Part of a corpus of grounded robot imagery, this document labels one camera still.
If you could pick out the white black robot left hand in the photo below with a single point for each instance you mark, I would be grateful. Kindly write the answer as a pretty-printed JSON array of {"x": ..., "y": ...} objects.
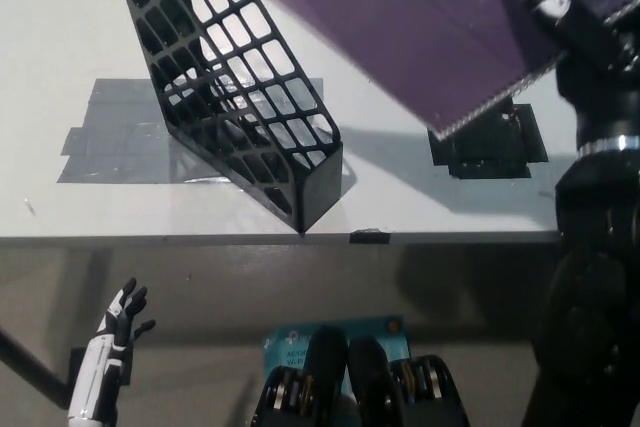
[{"x": 100, "y": 362}]

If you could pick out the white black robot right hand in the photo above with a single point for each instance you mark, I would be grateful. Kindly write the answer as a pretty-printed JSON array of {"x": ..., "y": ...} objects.
[{"x": 600, "y": 77}]

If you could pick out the purple spiral notebook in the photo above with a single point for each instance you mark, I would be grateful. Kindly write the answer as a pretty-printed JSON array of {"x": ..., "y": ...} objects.
[{"x": 410, "y": 32}]

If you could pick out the black lattice magazine stand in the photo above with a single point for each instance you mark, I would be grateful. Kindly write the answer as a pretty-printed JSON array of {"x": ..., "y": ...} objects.
[{"x": 317, "y": 182}]

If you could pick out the black table leg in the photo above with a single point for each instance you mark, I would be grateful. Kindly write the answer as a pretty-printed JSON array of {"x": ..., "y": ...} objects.
[{"x": 30, "y": 367}]

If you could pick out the square black tape patch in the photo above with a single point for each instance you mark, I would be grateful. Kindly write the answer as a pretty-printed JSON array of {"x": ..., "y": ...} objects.
[{"x": 500, "y": 157}]

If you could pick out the large grey tape patch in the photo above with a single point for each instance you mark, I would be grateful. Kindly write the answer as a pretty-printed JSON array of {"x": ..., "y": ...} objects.
[{"x": 120, "y": 137}]

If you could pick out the small black tape piece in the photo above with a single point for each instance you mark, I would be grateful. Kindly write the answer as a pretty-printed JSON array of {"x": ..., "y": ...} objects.
[{"x": 370, "y": 236}]

